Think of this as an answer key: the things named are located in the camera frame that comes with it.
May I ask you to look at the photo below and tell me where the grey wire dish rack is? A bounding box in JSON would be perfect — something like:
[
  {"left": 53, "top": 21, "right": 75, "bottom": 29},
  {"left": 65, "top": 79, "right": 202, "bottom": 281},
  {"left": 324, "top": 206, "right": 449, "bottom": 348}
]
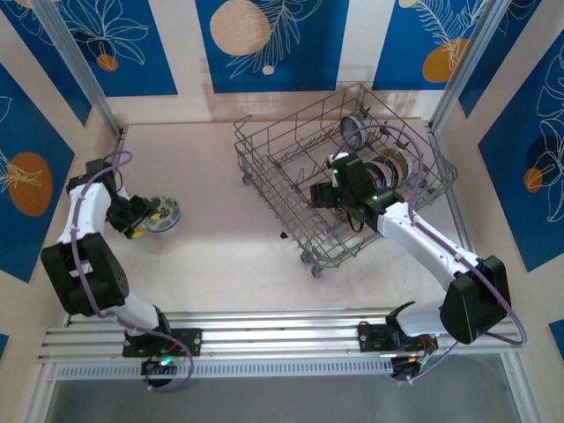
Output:
[{"left": 232, "top": 81, "right": 459, "bottom": 278}]

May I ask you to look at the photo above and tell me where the white slotted cable duct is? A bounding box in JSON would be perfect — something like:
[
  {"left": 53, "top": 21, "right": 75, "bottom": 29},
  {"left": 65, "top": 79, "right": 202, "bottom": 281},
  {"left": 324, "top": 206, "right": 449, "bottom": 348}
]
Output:
[{"left": 56, "top": 359, "right": 396, "bottom": 381}]

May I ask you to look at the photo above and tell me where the aluminium frame post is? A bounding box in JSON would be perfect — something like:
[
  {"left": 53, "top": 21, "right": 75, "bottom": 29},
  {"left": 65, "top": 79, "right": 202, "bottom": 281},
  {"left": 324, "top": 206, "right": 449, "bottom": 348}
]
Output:
[
  {"left": 33, "top": 0, "right": 127, "bottom": 136},
  {"left": 429, "top": 0, "right": 508, "bottom": 131}
]

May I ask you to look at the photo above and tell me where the blue patterned bowl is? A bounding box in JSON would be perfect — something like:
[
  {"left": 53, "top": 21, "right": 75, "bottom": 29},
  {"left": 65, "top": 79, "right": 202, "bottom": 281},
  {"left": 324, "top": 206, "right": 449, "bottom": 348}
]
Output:
[{"left": 339, "top": 115, "right": 369, "bottom": 149}]

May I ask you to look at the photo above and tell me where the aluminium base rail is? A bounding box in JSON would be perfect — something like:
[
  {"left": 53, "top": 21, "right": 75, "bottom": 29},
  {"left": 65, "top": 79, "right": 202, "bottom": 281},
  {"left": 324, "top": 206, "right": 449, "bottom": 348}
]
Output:
[{"left": 37, "top": 310, "right": 521, "bottom": 361}]

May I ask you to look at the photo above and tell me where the green leaf pattern bowl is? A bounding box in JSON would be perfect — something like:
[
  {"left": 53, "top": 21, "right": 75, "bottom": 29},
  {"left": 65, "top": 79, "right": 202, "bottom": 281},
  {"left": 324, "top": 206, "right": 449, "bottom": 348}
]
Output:
[{"left": 140, "top": 193, "right": 182, "bottom": 234}]

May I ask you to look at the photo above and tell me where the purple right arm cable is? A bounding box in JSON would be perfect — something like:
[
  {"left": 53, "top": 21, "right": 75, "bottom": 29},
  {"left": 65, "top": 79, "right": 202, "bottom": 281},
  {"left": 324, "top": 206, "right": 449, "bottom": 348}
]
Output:
[{"left": 337, "top": 124, "right": 528, "bottom": 385}]

